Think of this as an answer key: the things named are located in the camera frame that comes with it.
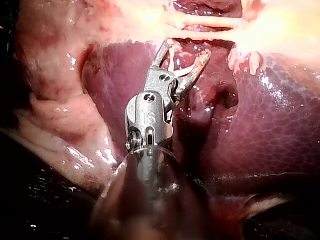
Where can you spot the right arm instrument jaw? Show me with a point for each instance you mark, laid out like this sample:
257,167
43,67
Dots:
197,70
161,53

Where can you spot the right arm instrument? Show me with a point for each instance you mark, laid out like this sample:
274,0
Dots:
147,117

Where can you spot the white clip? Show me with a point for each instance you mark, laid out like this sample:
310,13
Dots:
185,71

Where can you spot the dark right arm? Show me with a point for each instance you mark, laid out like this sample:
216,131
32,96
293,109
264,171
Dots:
150,200

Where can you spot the gallbladder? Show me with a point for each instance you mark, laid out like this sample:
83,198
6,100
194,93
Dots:
287,25

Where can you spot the thin tube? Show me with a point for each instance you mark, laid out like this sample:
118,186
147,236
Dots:
200,32

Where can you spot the pale fatty tissue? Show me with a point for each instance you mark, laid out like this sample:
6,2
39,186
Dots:
50,75
252,62
265,202

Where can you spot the dark red liver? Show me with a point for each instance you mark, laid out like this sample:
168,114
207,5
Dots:
262,120

